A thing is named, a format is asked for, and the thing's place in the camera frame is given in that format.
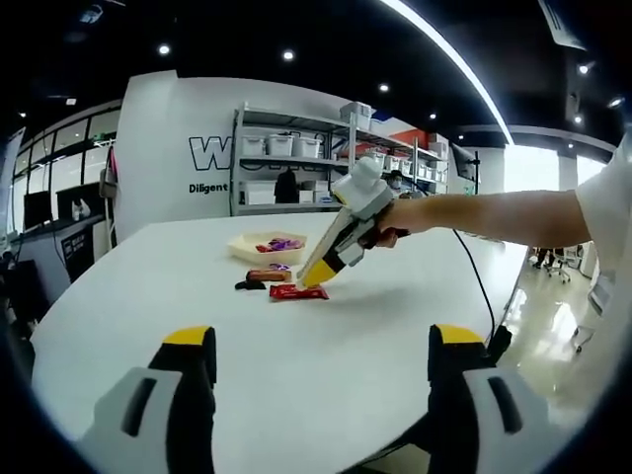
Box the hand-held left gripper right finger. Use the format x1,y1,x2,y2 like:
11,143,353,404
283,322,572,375
427,324,552,474

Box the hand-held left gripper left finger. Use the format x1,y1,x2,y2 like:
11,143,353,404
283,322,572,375
78,325,217,474

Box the long red food packet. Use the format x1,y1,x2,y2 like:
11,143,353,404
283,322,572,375
269,283,330,303

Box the beige wooden container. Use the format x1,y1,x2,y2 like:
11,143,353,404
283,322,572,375
227,229,308,264

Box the red-brown biscuit food packet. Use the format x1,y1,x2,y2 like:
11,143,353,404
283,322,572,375
245,268,293,283

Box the person's right hand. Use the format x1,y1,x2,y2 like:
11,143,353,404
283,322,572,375
367,196,432,251

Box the grey metal shelf rack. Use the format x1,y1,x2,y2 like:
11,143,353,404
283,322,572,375
231,102,450,217

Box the black backpack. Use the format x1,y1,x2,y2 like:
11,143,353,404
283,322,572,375
275,167,301,204

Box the group of white storage bins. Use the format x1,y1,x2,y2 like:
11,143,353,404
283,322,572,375
240,102,448,184

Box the black monitor on pole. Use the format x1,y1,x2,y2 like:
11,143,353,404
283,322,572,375
451,142,483,197

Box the white cardboard box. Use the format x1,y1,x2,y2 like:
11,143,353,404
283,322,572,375
245,180,277,206

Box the long ceiling light strip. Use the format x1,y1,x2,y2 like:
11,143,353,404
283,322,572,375
379,0,518,147

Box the white office chair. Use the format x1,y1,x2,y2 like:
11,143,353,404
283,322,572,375
532,245,582,285

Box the black reception counter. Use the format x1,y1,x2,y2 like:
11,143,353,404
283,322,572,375
22,214,113,297

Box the black desktop monitor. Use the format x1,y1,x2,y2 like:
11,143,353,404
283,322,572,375
23,191,54,229

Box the black cable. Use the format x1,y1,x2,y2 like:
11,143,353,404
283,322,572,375
451,229,514,366

